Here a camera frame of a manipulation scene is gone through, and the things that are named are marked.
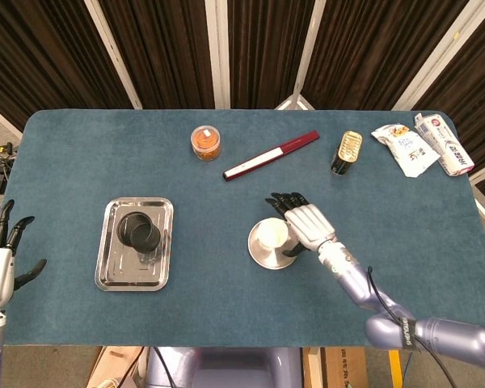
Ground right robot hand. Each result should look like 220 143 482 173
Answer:
265 192 339 259

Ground white paper cup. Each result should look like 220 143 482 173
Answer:
255 217 289 250

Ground black cup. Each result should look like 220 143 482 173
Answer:
118 211 164 254

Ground lavender robot base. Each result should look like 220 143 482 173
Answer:
145 346 304 388

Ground round steel plate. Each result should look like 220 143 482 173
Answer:
247 218 304 271

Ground dark red long box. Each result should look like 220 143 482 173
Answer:
222 129 322 183

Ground black tin can gold lid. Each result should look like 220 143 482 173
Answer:
330 129 364 176

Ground blue table cloth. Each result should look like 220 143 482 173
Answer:
0 108 485 348

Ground rectangular steel tray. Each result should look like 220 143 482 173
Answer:
94 196 175 292

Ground white snack packet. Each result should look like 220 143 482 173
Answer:
370 124 441 178

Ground clear jar of rubber bands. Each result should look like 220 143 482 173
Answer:
190 125 222 162

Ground light wooden plank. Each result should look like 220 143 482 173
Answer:
86 346 145 388

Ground brown cardboard box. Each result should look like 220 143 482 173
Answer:
321 347 369 388

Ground white tissue pack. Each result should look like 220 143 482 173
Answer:
413 112 475 177

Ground dark brown pleated curtain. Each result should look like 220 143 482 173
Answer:
0 0 485 199

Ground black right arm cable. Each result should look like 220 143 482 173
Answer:
365 265 458 388

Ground floor cable bundle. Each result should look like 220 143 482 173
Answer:
0 141 18 173

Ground white frame post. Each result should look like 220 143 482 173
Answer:
83 0 143 110
205 0 231 109
391 0 482 111
274 0 328 111

